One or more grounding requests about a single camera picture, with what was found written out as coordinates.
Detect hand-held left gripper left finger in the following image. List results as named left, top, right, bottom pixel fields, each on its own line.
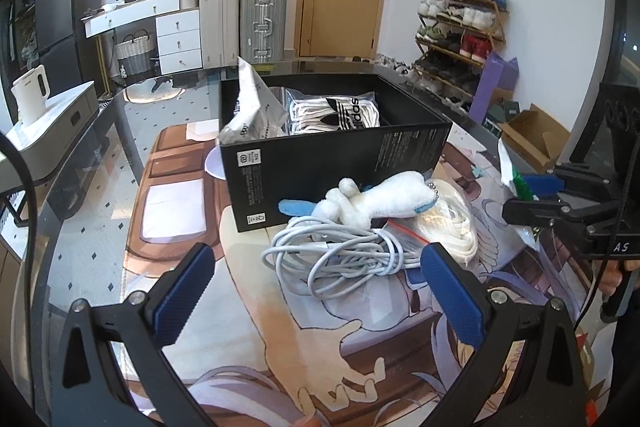
left=57, top=243, right=217, bottom=427

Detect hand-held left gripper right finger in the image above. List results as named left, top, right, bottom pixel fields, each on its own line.
left=420, top=243, right=601, bottom=427

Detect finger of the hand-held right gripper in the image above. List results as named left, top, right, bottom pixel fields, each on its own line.
left=525, top=162, right=608, bottom=204
left=501, top=199, right=601, bottom=230

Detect green white medicine packet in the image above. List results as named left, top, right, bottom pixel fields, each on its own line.
left=496, top=139, right=543, bottom=253

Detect cream rope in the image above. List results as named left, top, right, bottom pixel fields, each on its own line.
left=385, top=194, right=481, bottom=265

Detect white blue plush toy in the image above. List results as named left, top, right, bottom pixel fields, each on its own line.
left=279, top=171, right=441, bottom=229

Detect white cable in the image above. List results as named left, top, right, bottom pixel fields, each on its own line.
left=261, top=214, right=426, bottom=295

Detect black cardboard box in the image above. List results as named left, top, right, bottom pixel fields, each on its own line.
left=219, top=73, right=453, bottom=234

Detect white grey printed pouch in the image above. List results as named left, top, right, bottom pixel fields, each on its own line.
left=217, top=57, right=288, bottom=145

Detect white shoelaces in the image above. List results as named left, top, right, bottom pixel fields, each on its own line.
left=272, top=86, right=381, bottom=138

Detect person's right hand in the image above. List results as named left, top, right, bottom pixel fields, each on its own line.
left=597, top=257, right=640, bottom=303

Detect open brown cardboard box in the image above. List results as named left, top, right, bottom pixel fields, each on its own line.
left=500, top=104, right=573, bottom=172

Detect small green box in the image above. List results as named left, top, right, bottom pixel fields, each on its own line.
left=485, top=102, right=521, bottom=132

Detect printed cartoon table mat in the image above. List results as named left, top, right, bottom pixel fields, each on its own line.
left=120, top=119, right=616, bottom=427

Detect purple yoga mat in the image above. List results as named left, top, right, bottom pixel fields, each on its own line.
left=469, top=52, right=520, bottom=125

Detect wooden shoe rack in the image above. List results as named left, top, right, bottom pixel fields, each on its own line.
left=415, top=0, right=510, bottom=108

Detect rows of shoes on rack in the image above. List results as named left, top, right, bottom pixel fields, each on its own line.
left=416, top=0, right=508, bottom=108

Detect pile of shoes on floor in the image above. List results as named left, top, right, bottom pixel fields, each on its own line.
left=375, top=54, right=426, bottom=82

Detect white round rug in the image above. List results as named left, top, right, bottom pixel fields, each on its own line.
left=125, top=79, right=188, bottom=105

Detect grey side cabinet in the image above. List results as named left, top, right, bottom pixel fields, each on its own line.
left=0, top=81, right=101, bottom=188

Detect grey woven basket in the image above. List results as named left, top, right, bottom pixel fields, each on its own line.
left=115, top=34, right=158, bottom=78

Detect white electric kettle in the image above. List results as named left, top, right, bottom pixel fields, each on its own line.
left=11, top=64, right=51, bottom=125

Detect white vanity desk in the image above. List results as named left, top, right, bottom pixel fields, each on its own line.
left=82, top=0, right=203, bottom=75

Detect white suitcase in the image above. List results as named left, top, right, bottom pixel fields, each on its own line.
left=199, top=0, right=241, bottom=68

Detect silver suitcase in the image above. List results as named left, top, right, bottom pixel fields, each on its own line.
left=239, top=0, right=287, bottom=62

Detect dark grey fridge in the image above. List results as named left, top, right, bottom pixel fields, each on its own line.
left=35, top=0, right=103, bottom=82

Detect black glass cabinet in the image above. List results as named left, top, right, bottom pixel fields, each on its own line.
left=0, top=0, right=42, bottom=72

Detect black metal frame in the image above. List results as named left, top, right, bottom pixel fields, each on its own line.
left=570, top=82, right=640, bottom=168

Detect thick black cable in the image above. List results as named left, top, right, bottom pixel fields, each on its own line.
left=0, top=137, right=51, bottom=408

